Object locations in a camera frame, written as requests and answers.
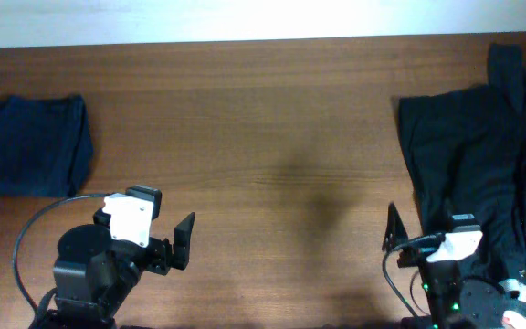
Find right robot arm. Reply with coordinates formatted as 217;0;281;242
382;203;512;329

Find navy blue shorts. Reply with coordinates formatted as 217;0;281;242
0;95;94;197

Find red white object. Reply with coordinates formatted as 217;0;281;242
501;311;526;329

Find black garment pile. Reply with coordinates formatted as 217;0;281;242
398;44;526;285

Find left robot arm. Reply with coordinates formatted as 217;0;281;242
27;186;195;328

